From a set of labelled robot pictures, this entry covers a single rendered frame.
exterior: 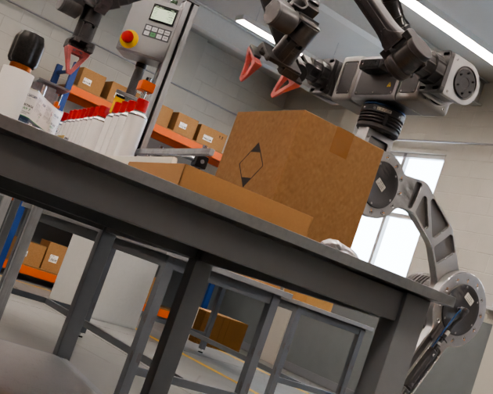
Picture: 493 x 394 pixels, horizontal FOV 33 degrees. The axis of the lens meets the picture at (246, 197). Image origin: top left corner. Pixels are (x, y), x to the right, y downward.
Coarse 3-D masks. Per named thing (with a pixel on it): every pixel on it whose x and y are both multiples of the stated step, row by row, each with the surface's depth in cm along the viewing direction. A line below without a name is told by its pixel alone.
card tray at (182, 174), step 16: (160, 176) 142; (176, 176) 136; (192, 176) 135; (208, 176) 136; (208, 192) 136; (224, 192) 137; (240, 192) 139; (240, 208) 139; (256, 208) 140; (272, 208) 142; (288, 208) 143; (288, 224) 143; (304, 224) 144
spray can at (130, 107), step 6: (132, 102) 219; (126, 108) 220; (132, 108) 219; (120, 114) 219; (126, 114) 218; (120, 120) 218; (120, 126) 218; (114, 132) 218; (120, 132) 218; (114, 138) 218; (114, 144) 217; (108, 150) 218
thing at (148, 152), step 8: (136, 152) 213; (144, 152) 207; (152, 152) 202; (160, 152) 197; (168, 152) 192; (176, 152) 187; (184, 152) 183; (192, 152) 179; (200, 152) 174; (208, 152) 171
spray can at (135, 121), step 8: (136, 104) 212; (144, 104) 212; (136, 112) 211; (144, 112) 212; (128, 120) 211; (136, 120) 210; (144, 120) 212; (128, 128) 210; (136, 128) 211; (120, 136) 211; (128, 136) 210; (136, 136) 211; (120, 144) 210; (128, 144) 210; (136, 144) 211; (120, 152) 210; (128, 152) 210
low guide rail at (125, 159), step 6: (108, 156) 208; (114, 156) 204; (120, 156) 199; (126, 156) 195; (132, 156) 191; (138, 156) 187; (144, 156) 183; (150, 156) 180; (156, 156) 176; (126, 162) 193; (150, 162) 178; (156, 162) 175; (162, 162) 172; (168, 162) 168; (174, 162) 167
